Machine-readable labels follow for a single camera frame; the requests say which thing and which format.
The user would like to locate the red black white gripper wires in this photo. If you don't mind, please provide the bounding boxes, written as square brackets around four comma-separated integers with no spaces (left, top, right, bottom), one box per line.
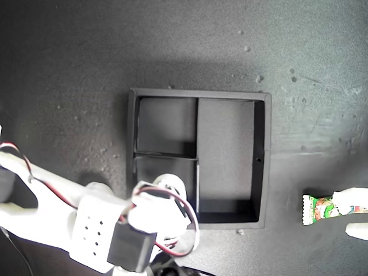
[117,183,201,258]

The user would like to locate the green snack bar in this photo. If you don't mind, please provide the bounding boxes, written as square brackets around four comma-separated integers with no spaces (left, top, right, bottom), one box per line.
[301,194,368,227]

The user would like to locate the red black white arm wires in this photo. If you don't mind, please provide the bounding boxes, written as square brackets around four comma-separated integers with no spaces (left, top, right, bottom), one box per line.
[0,141,80,209]

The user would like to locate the small black camera box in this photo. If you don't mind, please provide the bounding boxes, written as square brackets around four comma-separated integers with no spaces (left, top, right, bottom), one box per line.
[149,252,190,276]

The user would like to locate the black tray with wells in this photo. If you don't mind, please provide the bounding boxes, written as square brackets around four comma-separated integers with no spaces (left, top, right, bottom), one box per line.
[127,87,273,230]

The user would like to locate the thin black cable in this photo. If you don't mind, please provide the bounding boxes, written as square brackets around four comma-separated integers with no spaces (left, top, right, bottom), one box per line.
[1,227,34,276]

